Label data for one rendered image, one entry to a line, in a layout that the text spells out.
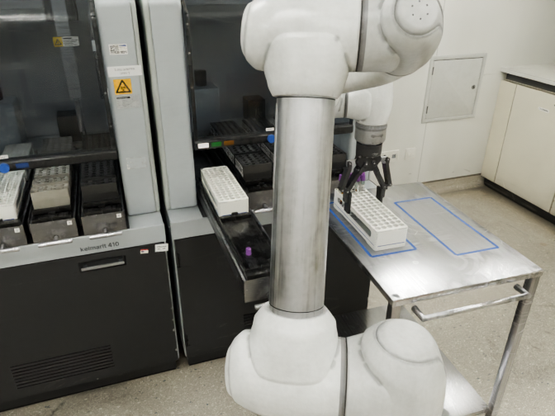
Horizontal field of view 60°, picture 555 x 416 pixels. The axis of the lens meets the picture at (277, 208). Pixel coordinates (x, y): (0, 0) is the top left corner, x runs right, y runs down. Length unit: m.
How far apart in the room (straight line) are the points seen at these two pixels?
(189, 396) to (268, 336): 1.25
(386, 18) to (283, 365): 0.58
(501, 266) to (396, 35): 0.83
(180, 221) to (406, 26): 1.15
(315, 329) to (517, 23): 3.19
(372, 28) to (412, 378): 0.56
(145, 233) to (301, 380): 0.99
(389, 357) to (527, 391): 1.50
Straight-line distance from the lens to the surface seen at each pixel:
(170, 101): 1.64
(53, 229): 1.69
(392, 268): 1.32
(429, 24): 0.77
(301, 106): 0.79
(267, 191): 1.73
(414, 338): 0.88
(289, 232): 0.81
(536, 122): 3.61
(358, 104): 1.34
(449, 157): 3.76
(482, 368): 2.33
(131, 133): 1.66
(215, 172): 1.75
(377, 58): 0.80
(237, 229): 1.49
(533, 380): 2.36
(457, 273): 1.35
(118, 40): 1.60
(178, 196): 1.76
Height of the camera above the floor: 1.54
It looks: 27 degrees down
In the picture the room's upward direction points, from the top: straight up
